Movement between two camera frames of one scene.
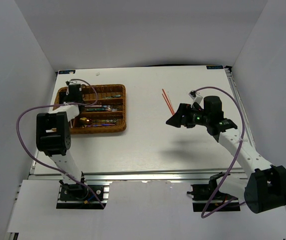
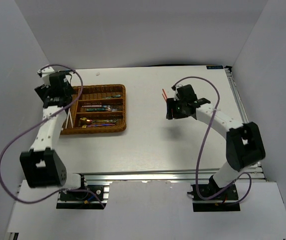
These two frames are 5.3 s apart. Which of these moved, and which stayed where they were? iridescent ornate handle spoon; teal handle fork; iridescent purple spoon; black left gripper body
Moved: black left gripper body
Stayed: iridescent purple spoon; iridescent ornate handle spoon; teal handle fork
